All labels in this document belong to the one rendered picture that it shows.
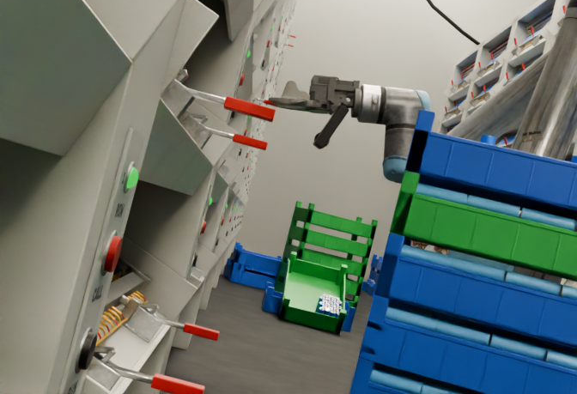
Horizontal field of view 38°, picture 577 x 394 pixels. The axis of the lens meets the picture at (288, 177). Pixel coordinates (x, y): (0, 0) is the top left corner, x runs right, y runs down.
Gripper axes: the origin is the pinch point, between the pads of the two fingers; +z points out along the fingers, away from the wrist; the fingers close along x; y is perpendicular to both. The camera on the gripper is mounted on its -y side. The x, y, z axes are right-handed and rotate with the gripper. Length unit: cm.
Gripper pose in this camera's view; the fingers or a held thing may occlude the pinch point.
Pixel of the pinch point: (273, 103)
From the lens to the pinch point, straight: 199.4
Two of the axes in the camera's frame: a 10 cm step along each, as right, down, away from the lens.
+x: 0.5, -0.4, -10.0
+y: 0.9, -9.9, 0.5
